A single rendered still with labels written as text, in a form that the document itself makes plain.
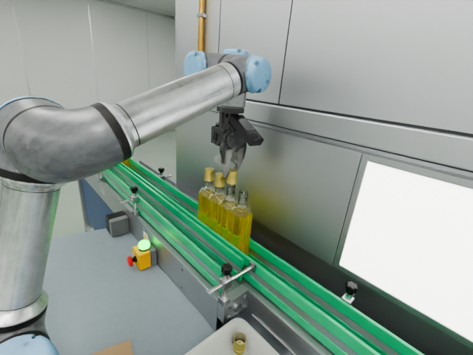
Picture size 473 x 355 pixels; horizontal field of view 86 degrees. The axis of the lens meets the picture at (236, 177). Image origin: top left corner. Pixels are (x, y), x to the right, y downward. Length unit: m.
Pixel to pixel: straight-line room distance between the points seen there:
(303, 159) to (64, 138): 0.59
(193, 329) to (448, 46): 0.93
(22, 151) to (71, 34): 6.11
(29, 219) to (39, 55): 5.90
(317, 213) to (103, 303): 0.74
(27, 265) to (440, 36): 0.89
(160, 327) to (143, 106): 0.68
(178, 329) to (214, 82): 0.71
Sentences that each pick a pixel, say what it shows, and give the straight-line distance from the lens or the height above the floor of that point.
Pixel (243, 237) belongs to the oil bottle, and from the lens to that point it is 0.84.
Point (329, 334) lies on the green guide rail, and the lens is 0.74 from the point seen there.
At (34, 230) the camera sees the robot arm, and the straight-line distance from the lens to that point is 0.59.
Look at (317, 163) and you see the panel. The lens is 0.75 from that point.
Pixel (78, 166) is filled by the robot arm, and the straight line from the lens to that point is 0.42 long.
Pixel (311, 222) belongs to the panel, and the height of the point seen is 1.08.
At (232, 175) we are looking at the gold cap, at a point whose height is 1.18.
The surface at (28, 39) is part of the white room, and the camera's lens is 6.40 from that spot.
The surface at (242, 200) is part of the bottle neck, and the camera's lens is 0.79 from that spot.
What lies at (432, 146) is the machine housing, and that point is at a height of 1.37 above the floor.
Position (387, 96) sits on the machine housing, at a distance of 0.71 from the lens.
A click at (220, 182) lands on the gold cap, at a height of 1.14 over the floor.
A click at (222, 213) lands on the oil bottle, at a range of 0.86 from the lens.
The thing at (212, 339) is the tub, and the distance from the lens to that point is 0.78.
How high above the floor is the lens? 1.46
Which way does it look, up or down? 21 degrees down
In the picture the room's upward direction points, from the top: 5 degrees clockwise
